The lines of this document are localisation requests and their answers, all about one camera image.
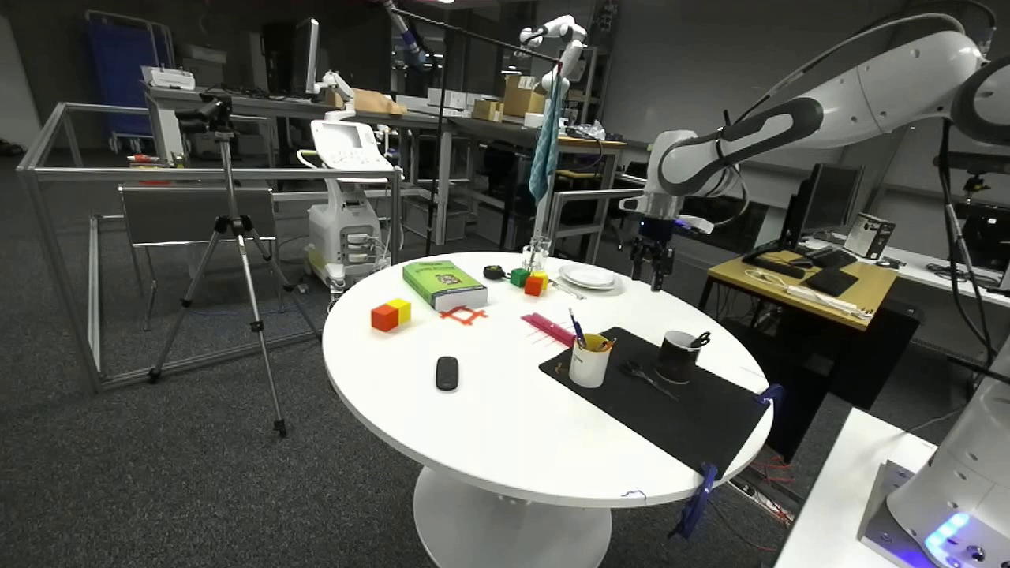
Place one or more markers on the metal frame table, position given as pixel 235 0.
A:
pixel 161 207

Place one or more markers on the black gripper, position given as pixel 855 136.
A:
pixel 654 240

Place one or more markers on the black cup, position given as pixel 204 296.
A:
pixel 679 356

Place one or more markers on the wooden side desk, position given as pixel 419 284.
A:
pixel 815 334

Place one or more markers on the green block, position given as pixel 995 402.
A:
pixel 519 276

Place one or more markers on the white pen mug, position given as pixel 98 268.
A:
pixel 587 360

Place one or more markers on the yellow cube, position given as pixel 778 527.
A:
pixel 403 312

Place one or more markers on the white plates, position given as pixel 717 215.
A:
pixel 587 278

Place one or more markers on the black mat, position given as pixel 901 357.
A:
pixel 705 427

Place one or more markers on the orange block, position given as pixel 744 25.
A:
pixel 536 284

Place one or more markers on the white medical machine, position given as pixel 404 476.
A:
pixel 344 234

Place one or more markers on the red cube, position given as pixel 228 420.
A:
pixel 383 317

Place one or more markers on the black computer mouse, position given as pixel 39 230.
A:
pixel 446 374

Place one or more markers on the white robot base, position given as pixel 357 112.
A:
pixel 954 513

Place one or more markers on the round white table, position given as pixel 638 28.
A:
pixel 519 472

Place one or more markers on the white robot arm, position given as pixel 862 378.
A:
pixel 937 76

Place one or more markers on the green book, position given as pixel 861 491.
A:
pixel 444 284

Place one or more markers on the orange plastic frame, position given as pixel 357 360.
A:
pixel 461 313

